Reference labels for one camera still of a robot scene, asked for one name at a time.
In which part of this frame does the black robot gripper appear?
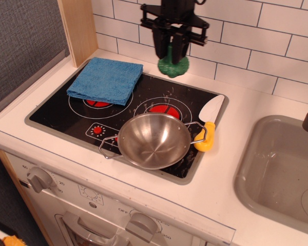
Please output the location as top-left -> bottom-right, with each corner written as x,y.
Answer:
141,1 -> 209,64

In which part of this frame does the green toy broccoli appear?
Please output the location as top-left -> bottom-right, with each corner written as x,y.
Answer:
158,43 -> 189,78

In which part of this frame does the blue folded cloth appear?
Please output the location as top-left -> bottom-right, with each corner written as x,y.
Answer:
67,57 -> 143,106

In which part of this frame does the black toy stovetop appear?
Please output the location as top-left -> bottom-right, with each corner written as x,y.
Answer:
24,59 -> 229,186

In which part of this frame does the grey sink basin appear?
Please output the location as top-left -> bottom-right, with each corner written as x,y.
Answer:
235,115 -> 308,234

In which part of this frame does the grey oven knob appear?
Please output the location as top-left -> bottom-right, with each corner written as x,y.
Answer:
125,213 -> 158,243

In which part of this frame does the grey timer knob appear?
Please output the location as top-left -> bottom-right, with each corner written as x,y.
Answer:
27,167 -> 53,193

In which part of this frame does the yellow object bottom left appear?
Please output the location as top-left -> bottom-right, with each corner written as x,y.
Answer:
0,236 -> 26,246

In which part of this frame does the wooden upright post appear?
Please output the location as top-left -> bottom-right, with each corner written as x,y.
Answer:
57,0 -> 98,68

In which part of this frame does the stainless steel two-handled pan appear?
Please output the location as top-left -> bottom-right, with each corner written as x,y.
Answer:
99,113 -> 208,170

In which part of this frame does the toy knife yellow handle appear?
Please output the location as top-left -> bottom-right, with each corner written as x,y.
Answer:
194,94 -> 225,153

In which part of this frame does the grey oven door handle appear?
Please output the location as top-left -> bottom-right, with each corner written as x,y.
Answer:
61,212 -> 130,245

